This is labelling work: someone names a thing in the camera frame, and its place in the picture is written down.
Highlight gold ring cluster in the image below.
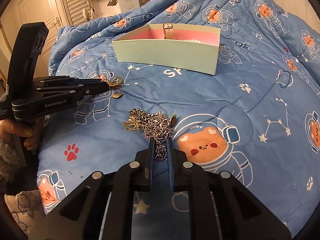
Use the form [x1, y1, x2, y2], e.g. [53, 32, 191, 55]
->
[107, 76, 123, 90]

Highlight silver chain necklace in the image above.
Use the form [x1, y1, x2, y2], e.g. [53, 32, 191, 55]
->
[122, 108, 175, 163]

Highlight left hand gold nails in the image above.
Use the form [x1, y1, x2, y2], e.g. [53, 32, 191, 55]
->
[1, 117, 44, 151]

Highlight small gold heart charm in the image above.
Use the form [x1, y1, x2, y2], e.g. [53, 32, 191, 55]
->
[112, 92, 123, 99]

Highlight silver gold heart pendant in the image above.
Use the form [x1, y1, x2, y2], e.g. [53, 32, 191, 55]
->
[170, 114, 176, 127]

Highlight white panel door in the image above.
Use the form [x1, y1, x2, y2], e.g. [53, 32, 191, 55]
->
[1, 0, 67, 65]

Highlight blue space bear quilt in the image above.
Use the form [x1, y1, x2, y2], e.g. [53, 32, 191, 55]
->
[37, 0, 319, 236]

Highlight floral grey cushion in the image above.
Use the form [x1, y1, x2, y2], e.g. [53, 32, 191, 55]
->
[4, 190, 45, 236]

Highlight mint box pink lining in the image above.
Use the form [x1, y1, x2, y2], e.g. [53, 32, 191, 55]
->
[112, 23, 221, 75]

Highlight beige strap wristwatch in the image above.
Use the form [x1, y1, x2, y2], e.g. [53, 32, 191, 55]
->
[163, 23, 174, 40]

